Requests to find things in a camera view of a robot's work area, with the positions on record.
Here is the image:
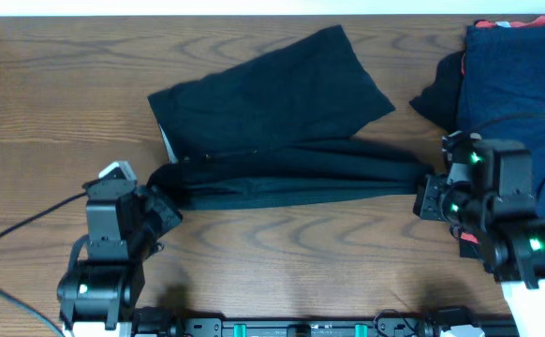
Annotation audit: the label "dark teal black shorts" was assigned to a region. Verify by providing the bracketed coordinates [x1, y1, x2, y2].
[148, 25, 433, 210]

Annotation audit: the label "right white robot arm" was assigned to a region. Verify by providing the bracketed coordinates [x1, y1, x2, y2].
[413, 135, 545, 336]

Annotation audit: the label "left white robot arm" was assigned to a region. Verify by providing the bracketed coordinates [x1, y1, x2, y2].
[57, 179, 183, 336]

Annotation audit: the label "navy blue folded garment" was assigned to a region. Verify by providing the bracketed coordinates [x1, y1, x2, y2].
[454, 21, 545, 226]

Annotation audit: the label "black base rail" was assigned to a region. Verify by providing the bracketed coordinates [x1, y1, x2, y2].
[130, 306, 519, 337]

